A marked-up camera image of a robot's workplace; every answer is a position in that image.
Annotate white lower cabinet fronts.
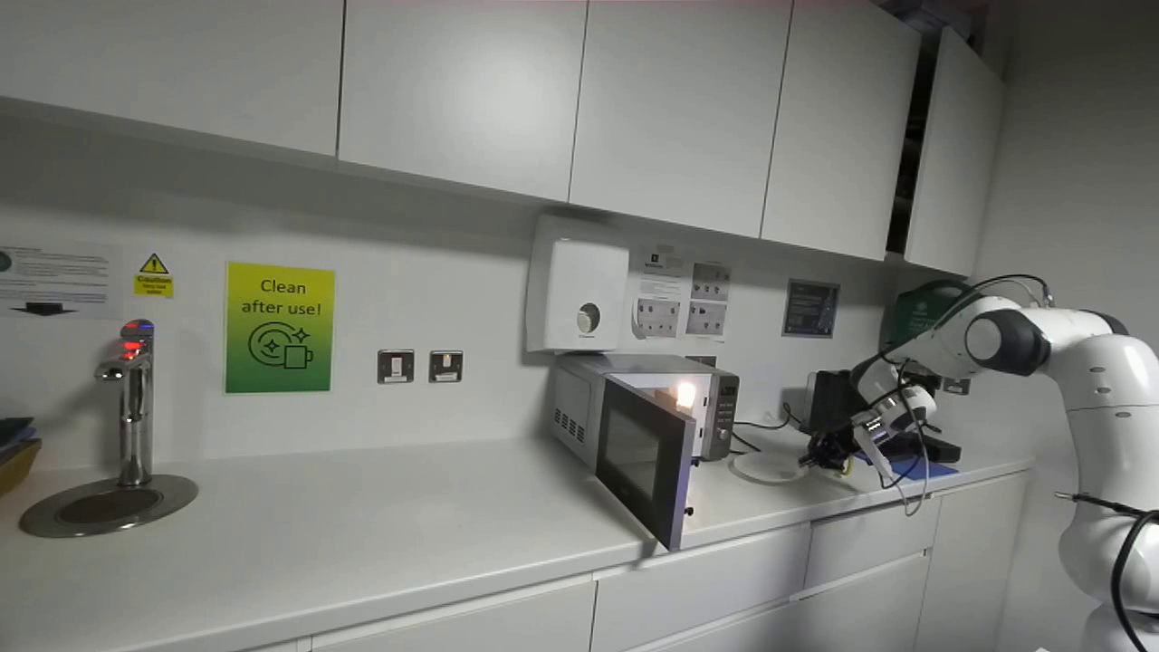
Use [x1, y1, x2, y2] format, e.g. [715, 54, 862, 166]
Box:
[258, 462, 1036, 652]

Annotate green cleaning sign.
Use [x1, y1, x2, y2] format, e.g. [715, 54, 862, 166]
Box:
[223, 260, 342, 399]

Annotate green first aid box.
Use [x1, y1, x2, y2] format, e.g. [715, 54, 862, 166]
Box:
[875, 277, 986, 356]

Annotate dark framed poster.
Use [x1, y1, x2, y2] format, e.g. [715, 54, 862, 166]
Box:
[779, 277, 844, 340]

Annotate white upper cabinet door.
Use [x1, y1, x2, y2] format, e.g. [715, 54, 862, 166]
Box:
[336, 0, 595, 206]
[756, 0, 926, 264]
[0, 0, 348, 161]
[903, 24, 1011, 277]
[570, 0, 796, 243]

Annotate round metal drip tray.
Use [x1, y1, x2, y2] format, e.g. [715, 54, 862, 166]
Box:
[13, 470, 202, 543]

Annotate dark glass microwave door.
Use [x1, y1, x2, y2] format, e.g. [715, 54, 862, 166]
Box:
[589, 374, 702, 556]

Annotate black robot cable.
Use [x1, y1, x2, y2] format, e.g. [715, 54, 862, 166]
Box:
[884, 268, 1159, 652]

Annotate chrome hot water tap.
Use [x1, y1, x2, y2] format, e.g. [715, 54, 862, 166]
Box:
[94, 315, 162, 493]

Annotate white printed wall notice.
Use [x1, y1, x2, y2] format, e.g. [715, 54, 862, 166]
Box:
[689, 260, 734, 301]
[630, 292, 683, 344]
[683, 295, 734, 340]

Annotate silver wall socket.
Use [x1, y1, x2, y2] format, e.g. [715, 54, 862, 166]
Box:
[429, 347, 471, 387]
[374, 347, 420, 387]

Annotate blue mat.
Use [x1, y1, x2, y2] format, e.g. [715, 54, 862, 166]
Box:
[884, 446, 968, 485]

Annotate white text wall label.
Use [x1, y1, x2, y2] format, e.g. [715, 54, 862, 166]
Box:
[0, 243, 121, 311]

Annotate black microwave power cable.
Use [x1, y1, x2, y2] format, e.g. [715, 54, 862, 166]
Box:
[726, 416, 770, 462]

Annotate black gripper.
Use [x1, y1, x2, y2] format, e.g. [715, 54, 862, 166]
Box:
[827, 380, 941, 489]

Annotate black coffee machine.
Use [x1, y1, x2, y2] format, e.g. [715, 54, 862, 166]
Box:
[804, 364, 869, 475]

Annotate silver microwave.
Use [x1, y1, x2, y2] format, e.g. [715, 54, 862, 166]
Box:
[541, 351, 743, 470]

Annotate white paper towel dispenser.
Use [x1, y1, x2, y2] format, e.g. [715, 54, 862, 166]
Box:
[523, 233, 633, 359]

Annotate yellow warning sticker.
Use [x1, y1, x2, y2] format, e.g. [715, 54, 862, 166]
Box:
[130, 251, 179, 305]

